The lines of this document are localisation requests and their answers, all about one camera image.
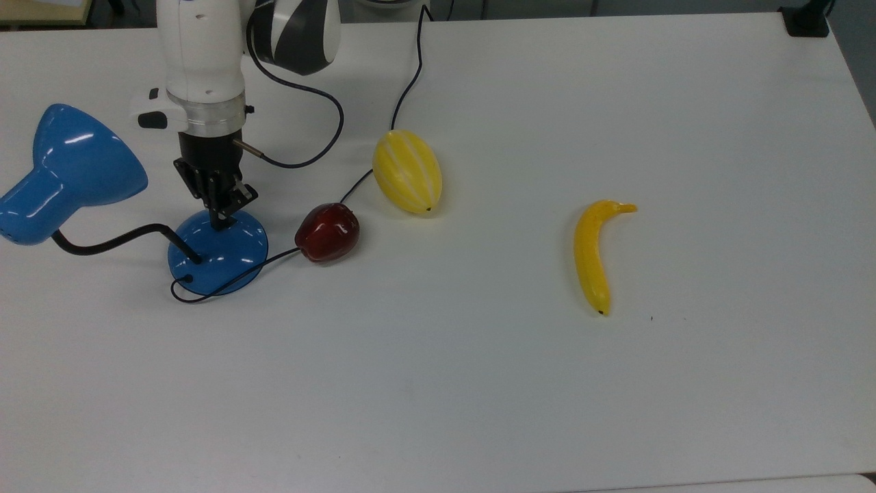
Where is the black table clamp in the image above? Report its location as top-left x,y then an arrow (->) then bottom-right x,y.
778,0 -> 834,38

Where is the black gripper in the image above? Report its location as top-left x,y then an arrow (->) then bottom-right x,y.
173,133 -> 259,231

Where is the black lamp power cable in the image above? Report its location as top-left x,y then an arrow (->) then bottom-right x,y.
170,3 -> 435,304

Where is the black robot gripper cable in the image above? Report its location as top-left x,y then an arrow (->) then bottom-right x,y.
233,24 -> 345,170

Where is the blue desk lamp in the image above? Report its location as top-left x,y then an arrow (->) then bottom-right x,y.
0,103 -> 270,297

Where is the light wooden desk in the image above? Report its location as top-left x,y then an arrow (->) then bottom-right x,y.
0,0 -> 93,27

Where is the yellow striped toy melon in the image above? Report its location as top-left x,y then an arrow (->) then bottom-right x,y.
372,129 -> 443,215

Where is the yellow toy banana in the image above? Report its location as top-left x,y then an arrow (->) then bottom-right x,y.
574,199 -> 638,316

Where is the dark red toy apple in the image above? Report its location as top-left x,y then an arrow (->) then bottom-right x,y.
295,202 -> 361,264

